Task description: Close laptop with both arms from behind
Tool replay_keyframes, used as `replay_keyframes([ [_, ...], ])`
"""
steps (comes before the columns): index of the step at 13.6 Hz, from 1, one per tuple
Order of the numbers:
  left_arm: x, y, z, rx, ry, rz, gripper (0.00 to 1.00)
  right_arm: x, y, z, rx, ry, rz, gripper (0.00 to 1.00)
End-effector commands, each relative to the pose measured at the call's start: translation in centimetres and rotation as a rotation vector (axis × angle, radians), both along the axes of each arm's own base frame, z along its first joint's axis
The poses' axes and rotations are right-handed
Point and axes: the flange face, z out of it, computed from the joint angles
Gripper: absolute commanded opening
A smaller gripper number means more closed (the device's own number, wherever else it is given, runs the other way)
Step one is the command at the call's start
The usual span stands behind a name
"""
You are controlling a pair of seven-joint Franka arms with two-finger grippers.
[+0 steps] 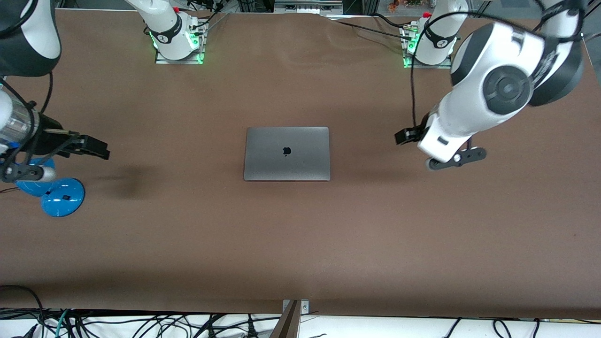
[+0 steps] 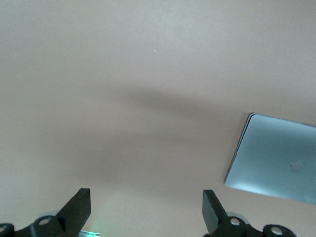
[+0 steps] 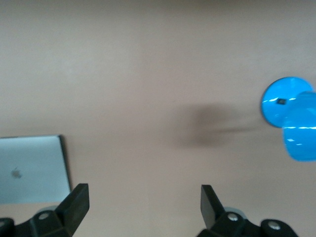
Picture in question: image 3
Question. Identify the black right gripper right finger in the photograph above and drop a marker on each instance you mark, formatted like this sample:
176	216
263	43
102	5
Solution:
222	224

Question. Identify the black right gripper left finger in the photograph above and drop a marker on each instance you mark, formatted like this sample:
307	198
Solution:
61	219

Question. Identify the grey laptop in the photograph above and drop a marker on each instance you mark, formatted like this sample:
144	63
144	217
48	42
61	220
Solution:
32	160

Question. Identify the blue desk lamp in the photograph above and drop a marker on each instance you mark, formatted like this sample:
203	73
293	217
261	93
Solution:
276	111

